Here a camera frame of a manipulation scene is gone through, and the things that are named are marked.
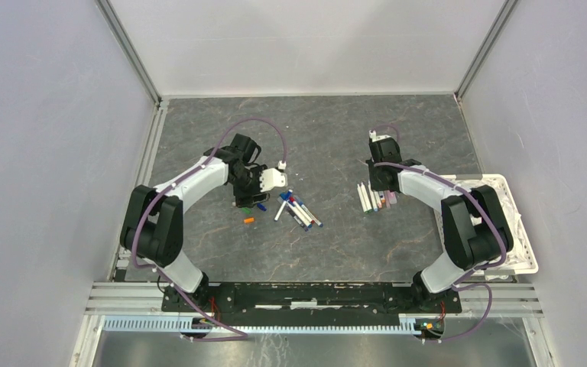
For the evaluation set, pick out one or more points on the pink highlighter pen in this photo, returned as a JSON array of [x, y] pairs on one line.
[[391, 197]]

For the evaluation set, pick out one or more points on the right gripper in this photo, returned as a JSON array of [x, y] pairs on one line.
[[375, 186]]

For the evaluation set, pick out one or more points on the dark purple pen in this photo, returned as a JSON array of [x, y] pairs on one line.
[[299, 222]]

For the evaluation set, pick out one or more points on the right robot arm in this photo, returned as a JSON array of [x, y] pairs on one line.
[[476, 234]]

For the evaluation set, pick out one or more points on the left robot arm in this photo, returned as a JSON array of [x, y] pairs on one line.
[[157, 212]]

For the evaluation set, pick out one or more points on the slotted cable duct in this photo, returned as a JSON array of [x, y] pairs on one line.
[[191, 325]]

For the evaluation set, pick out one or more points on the white plastic basket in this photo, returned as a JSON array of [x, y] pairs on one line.
[[442, 266]]

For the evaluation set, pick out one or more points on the red capped marker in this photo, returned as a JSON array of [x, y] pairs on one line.
[[304, 210]]

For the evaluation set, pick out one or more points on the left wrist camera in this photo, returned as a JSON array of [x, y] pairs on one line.
[[273, 178]]

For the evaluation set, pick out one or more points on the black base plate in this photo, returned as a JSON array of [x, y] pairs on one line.
[[321, 304]]

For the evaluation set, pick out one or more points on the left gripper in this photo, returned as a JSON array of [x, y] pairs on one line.
[[245, 199]]

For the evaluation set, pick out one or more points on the orange capped marker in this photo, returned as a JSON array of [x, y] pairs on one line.
[[380, 199]]

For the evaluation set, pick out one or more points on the light blue capped pen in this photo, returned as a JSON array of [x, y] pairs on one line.
[[374, 198]]

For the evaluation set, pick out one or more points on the blue capped marker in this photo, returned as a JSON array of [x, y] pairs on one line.
[[298, 213]]

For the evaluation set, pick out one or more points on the white cloth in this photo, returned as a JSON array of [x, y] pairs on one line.
[[517, 256]]

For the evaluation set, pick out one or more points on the green capped marker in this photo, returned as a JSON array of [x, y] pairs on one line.
[[364, 198]]

